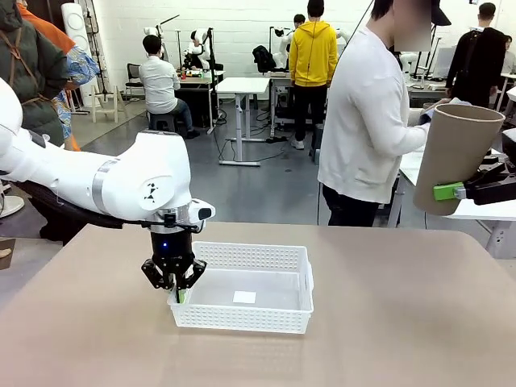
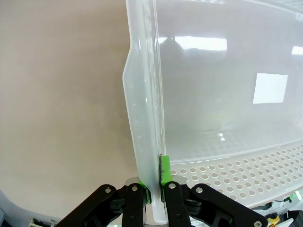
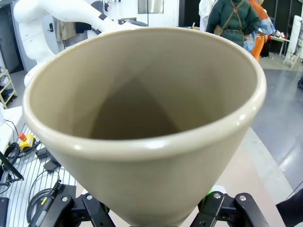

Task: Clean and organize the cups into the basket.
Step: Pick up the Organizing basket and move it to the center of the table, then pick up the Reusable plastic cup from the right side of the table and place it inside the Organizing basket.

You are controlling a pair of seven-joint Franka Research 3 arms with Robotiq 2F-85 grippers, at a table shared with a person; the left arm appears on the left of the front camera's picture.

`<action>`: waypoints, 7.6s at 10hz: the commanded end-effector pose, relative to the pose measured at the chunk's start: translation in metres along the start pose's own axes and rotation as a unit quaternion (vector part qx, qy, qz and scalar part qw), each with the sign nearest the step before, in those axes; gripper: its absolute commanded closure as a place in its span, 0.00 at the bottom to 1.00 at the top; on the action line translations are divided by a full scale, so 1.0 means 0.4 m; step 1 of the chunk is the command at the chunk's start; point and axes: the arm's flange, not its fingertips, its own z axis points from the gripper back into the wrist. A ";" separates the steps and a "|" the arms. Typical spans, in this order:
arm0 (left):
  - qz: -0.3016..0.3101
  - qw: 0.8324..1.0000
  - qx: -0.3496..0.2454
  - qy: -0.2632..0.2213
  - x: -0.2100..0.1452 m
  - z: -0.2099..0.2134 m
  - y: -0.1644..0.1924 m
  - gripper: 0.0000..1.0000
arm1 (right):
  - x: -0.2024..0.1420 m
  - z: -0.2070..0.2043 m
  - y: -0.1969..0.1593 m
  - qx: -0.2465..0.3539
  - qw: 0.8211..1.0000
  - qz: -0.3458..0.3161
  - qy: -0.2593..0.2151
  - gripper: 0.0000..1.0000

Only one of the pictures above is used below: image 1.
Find figure in dark green coat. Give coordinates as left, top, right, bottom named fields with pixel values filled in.
left=0, top=0, right=86, bottom=245

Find black left arm cable sleeve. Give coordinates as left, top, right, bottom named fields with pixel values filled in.
left=15, top=180, right=151, bottom=231

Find wooden desk with black frame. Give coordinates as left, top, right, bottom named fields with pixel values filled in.
left=173, top=69, right=227, bottom=135

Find white wooden step stool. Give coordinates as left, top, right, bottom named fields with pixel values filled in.
left=89, top=83, right=130, bottom=124

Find white side table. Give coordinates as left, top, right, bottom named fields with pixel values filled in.
left=397, top=147, right=516, bottom=260

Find person's right forearm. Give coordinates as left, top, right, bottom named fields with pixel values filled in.
left=397, top=119, right=432, bottom=156

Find seated person in pale top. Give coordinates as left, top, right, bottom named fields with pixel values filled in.
left=501, top=35, right=516, bottom=76

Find grey plastic stool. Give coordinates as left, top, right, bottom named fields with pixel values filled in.
left=148, top=112, right=181, bottom=134

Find person in yellow hoodie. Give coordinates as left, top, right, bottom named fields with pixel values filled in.
left=288, top=0, right=339, bottom=151

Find seated person in white shirt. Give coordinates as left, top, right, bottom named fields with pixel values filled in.
left=138, top=34, right=201, bottom=140

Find beige paper cup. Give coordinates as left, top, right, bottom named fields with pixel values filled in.
left=413, top=103, right=506, bottom=217

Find black office chair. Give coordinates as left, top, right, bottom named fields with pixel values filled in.
left=124, top=62, right=147, bottom=98

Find person in white sweater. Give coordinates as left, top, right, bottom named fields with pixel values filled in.
left=317, top=0, right=435, bottom=227

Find figure in orange clothes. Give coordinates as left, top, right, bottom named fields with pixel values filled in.
left=18, top=2, right=81, bottom=152

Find white standing desk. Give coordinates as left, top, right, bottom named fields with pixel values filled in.
left=215, top=76, right=272, bottom=167

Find person in black clothes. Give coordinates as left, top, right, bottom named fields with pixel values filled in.
left=445, top=2, right=506, bottom=110

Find white perforated plastic basket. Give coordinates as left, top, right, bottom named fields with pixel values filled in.
left=167, top=240, right=315, bottom=335

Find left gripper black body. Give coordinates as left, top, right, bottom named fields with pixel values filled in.
left=149, top=228, right=195, bottom=268

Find black lamp shade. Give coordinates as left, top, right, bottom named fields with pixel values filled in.
left=431, top=0, right=452, bottom=27

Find figure in blue patterned clothes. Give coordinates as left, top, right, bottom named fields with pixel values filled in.
left=56, top=44, right=102, bottom=140

